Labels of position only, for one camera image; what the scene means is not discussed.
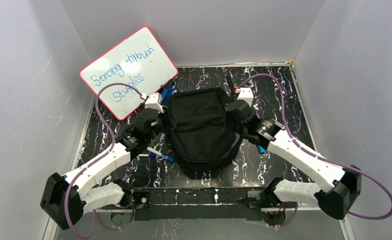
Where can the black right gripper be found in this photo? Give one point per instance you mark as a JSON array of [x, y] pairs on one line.
[[228, 124]]

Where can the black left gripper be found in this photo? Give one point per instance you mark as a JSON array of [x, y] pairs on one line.
[[159, 122]]

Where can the black student backpack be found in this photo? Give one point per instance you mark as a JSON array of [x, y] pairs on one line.
[[200, 136]]

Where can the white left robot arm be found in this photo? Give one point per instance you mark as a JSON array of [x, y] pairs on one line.
[[66, 198]]

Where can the blue stapler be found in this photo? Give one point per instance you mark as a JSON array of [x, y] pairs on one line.
[[167, 92]]

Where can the blue capped black highlighter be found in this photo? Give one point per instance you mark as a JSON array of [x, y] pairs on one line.
[[261, 150]]

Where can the white blue whiteboard marker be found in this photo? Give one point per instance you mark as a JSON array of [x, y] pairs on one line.
[[154, 153]]

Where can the pink framed whiteboard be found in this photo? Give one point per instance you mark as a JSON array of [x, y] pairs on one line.
[[137, 64]]

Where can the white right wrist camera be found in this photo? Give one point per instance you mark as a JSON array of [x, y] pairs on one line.
[[244, 96]]

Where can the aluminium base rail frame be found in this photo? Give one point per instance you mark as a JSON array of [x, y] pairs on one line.
[[157, 203]]

